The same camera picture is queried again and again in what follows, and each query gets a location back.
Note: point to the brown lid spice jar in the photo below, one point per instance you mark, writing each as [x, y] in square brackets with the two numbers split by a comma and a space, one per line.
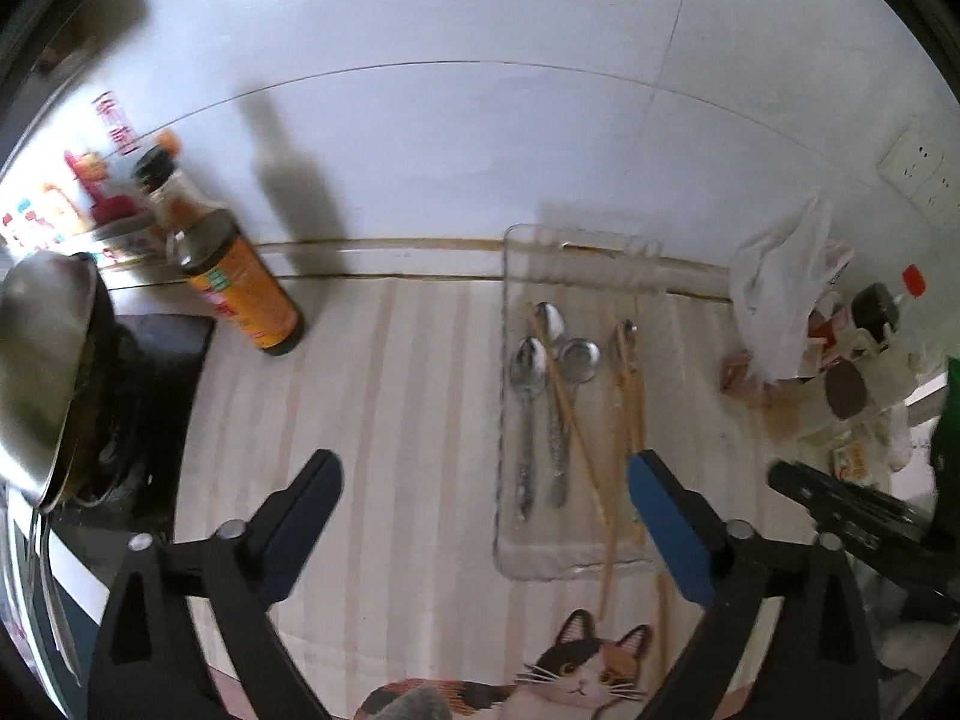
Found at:
[845, 390]

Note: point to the steel spoon lone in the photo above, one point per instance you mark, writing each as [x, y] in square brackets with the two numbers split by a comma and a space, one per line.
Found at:
[625, 345]

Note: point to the striped cat print mat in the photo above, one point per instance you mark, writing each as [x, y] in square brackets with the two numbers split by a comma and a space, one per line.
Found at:
[402, 379]

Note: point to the clear plastic tray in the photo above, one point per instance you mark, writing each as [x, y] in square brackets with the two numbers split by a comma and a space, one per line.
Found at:
[574, 404]

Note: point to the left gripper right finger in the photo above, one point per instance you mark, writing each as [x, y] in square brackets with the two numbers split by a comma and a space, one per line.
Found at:
[819, 663]

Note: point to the white plastic bag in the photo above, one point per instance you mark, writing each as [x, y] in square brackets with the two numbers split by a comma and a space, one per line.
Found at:
[775, 281]

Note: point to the small red white box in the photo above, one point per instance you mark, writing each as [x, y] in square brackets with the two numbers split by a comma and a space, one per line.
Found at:
[853, 461]

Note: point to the colourful wall stickers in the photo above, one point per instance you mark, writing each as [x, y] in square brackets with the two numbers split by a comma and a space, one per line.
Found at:
[71, 185]

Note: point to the red cap dark bottle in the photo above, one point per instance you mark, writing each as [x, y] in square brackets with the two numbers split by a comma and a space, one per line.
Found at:
[882, 311]

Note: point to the soy sauce bottle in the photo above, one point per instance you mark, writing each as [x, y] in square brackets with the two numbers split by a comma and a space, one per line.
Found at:
[204, 240]

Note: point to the round steel spoon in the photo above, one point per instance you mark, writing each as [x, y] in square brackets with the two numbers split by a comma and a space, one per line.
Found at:
[579, 360]

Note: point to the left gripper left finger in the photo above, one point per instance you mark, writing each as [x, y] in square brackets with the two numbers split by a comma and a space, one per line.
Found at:
[148, 662]

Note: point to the black induction cooktop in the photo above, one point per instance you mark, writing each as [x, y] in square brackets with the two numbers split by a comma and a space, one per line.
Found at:
[134, 484]

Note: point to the white wall socket panel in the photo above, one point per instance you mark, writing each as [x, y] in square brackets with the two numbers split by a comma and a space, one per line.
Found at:
[925, 174]

